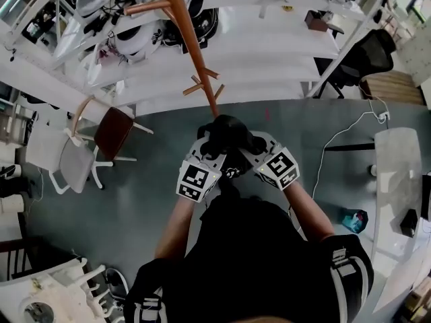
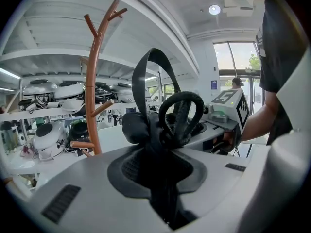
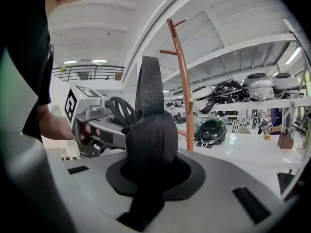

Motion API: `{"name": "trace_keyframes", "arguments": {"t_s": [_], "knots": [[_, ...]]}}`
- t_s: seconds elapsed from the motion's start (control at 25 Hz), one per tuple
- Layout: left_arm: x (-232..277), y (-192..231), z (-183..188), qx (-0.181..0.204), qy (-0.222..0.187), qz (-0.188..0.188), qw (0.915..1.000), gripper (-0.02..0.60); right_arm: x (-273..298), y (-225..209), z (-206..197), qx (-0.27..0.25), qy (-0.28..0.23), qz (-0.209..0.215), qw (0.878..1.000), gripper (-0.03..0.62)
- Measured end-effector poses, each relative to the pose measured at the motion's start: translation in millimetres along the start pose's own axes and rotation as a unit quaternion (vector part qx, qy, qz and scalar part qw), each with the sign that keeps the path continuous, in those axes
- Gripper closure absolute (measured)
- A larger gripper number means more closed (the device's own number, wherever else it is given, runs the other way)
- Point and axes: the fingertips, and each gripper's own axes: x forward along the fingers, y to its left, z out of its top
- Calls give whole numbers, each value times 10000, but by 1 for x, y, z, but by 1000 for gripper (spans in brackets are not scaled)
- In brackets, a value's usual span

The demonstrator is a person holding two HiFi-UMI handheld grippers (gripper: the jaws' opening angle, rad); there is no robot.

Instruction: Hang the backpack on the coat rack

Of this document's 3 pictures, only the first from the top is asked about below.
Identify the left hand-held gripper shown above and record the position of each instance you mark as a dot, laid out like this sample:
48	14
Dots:
197	180

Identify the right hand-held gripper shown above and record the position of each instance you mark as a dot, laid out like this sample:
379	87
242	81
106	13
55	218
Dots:
279	168

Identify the black fabric bag with strap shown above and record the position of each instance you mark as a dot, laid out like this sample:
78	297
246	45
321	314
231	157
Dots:
225	133

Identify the brown wooden coat stand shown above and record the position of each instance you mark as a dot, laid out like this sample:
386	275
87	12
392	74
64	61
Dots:
192	45

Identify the person's left forearm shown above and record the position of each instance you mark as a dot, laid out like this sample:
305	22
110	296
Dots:
175	227

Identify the person's right forearm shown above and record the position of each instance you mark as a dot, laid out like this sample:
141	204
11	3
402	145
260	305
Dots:
308	214

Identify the white metal shelf rack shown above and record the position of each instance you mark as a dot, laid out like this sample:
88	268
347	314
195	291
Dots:
269	45

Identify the brown-seat wooden chair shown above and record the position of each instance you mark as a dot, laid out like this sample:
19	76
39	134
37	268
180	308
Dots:
112	133

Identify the person in black shirt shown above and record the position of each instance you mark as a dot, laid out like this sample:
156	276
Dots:
252	264

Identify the teal bag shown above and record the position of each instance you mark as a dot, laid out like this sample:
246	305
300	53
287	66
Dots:
355	221

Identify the black dome shell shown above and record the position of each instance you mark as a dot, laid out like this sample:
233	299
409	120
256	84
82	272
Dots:
205	25

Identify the white power strip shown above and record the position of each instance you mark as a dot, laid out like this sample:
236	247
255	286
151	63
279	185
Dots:
384	115

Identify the white dome shell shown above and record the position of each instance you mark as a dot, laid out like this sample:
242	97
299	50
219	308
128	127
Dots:
136	40

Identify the white office chair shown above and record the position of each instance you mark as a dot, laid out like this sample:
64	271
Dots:
72	161

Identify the brown box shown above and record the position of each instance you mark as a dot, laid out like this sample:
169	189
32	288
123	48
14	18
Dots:
316	21

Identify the black office chair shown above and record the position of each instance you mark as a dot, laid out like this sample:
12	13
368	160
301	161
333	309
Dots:
367	59

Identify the grey marble table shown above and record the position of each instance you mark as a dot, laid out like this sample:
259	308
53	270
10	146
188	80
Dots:
397	180

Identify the small yellow object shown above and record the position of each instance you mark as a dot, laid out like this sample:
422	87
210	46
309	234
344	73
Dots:
287	8

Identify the wooden crate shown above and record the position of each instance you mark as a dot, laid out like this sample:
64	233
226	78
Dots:
394	87

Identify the black monitor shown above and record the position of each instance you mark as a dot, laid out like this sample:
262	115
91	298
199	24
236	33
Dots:
427	197

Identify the white ornate chair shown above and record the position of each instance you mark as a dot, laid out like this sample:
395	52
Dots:
89	281

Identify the white table with round hole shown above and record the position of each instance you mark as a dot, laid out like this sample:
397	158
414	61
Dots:
57	298

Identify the dark wooden chair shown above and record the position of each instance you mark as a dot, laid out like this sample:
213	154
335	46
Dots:
20	257

